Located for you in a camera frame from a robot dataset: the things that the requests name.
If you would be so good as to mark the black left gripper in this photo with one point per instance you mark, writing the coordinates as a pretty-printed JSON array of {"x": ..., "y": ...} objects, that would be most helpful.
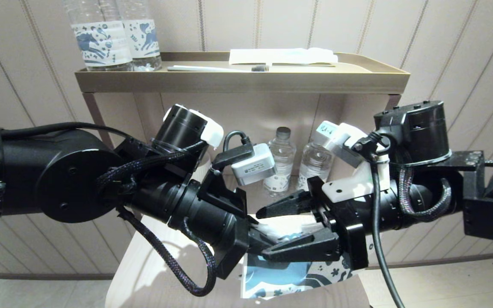
[{"x": 233, "y": 248}]

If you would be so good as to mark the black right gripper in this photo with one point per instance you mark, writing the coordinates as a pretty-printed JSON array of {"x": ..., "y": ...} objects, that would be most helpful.
[{"x": 349, "y": 231}]

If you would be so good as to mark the horse print zipper pouch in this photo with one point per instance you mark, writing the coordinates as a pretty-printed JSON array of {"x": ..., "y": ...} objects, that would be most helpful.
[{"x": 280, "y": 273}]

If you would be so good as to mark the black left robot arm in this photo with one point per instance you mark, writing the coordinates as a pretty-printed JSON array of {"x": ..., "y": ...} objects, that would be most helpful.
[{"x": 37, "y": 175}]

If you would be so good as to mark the small clear water bottle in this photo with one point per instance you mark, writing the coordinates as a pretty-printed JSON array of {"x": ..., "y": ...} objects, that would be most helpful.
[
  {"x": 315, "y": 162},
  {"x": 283, "y": 147}
]

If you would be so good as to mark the beige shelf unit brown tray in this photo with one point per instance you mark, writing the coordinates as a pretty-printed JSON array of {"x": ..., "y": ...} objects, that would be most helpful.
[{"x": 238, "y": 82}]

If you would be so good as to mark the wrapped toothbrush white packet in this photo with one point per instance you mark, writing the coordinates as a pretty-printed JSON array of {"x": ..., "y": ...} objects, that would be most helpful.
[{"x": 280, "y": 56}]

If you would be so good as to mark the grey toothbrush black bristles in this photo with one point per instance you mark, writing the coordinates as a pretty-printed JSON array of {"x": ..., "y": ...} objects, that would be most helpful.
[{"x": 212, "y": 68}]

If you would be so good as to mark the clear bottle blue horse label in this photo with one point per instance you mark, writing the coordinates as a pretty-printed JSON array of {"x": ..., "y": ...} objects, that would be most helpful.
[
  {"x": 101, "y": 42},
  {"x": 144, "y": 38}
]

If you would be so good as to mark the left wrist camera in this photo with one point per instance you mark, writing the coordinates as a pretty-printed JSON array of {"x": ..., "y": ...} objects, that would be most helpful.
[{"x": 253, "y": 167}]

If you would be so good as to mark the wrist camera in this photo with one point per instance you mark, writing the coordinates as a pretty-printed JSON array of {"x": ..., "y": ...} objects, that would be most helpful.
[
  {"x": 253, "y": 167},
  {"x": 340, "y": 137}
]

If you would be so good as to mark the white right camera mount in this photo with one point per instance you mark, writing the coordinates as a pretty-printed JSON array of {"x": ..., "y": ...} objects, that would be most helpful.
[{"x": 357, "y": 186}]

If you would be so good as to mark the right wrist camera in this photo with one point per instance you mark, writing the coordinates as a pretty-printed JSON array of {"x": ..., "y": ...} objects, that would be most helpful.
[{"x": 340, "y": 137}]

